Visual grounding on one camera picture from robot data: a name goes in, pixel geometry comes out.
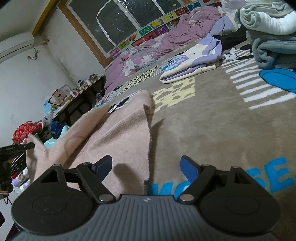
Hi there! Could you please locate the pink fleece garment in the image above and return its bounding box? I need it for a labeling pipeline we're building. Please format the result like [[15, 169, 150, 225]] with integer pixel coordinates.
[[26, 90, 152, 198]]

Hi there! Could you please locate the folded teal cartoon garment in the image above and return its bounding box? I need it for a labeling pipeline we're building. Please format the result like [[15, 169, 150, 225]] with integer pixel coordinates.
[[44, 126, 70, 149]]

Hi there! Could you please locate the grey Mickey Mouse blanket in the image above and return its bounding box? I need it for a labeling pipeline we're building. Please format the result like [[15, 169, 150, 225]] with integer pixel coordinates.
[[110, 43, 295, 240]]

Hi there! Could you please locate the cluttered dark desk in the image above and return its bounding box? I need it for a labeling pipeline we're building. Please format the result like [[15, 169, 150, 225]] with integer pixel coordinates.
[[52, 75, 106, 126]]

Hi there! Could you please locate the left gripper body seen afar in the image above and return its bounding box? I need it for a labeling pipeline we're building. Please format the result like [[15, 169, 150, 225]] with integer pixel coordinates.
[[1, 142, 35, 196]]

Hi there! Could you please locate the folded lilac white garment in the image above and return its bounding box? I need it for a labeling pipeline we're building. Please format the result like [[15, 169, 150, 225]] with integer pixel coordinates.
[[159, 35, 223, 84]]

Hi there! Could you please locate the folded grey blue towel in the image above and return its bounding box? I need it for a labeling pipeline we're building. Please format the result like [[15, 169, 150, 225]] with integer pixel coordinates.
[[246, 30, 296, 69]]

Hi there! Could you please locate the purple floral quilt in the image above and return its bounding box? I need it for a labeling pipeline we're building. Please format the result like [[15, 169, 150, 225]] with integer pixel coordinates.
[[104, 6, 221, 93]]

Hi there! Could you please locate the colourful alphabet foam strip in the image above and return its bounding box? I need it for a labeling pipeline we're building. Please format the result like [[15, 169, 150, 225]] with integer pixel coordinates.
[[109, 1, 221, 59]]

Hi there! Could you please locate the folded grey white garment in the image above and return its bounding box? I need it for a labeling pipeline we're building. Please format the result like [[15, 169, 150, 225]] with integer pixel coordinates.
[[239, 1, 295, 36]]

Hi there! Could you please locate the white wall air conditioner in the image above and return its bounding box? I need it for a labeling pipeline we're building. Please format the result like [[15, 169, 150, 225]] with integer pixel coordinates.
[[0, 32, 34, 63]]

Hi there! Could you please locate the window with wooden frame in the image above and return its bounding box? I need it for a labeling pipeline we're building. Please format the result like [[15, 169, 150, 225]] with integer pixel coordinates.
[[58, 1, 188, 68]]

